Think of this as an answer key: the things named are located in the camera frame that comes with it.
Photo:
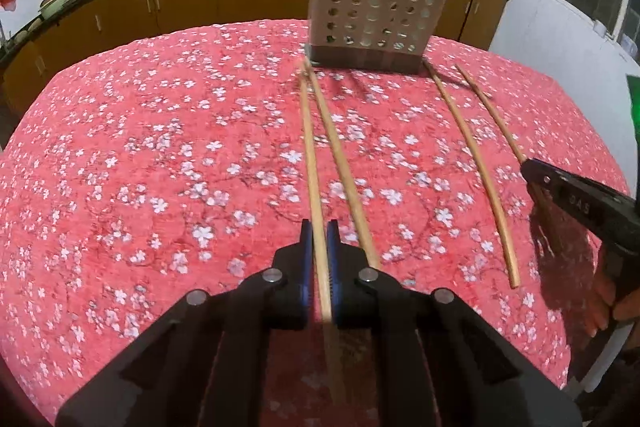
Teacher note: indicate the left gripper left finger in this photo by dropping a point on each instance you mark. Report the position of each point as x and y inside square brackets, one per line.
[202, 363]

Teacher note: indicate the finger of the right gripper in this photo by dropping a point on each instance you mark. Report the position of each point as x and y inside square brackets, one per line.
[605, 212]

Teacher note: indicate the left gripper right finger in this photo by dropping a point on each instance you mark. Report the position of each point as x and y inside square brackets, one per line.
[437, 362]

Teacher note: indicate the wooden chopstick three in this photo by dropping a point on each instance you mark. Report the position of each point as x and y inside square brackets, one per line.
[331, 338]

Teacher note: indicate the wooden chopstick four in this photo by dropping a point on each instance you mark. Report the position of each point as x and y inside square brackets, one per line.
[356, 210]

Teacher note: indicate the wooden chopstick six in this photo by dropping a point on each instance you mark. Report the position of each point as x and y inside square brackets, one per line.
[493, 112]

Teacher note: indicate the person's right hand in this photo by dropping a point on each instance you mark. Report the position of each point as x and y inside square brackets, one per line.
[602, 306]

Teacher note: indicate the red floral tablecloth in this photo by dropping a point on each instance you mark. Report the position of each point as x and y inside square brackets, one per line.
[178, 162]

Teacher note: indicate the beige perforated utensil holder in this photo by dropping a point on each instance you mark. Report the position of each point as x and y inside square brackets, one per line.
[377, 6]

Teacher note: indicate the lower wooden cabinets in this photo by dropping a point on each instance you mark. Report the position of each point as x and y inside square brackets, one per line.
[84, 28]

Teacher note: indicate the green basin with red lid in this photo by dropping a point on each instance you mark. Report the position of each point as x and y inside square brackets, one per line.
[50, 7]

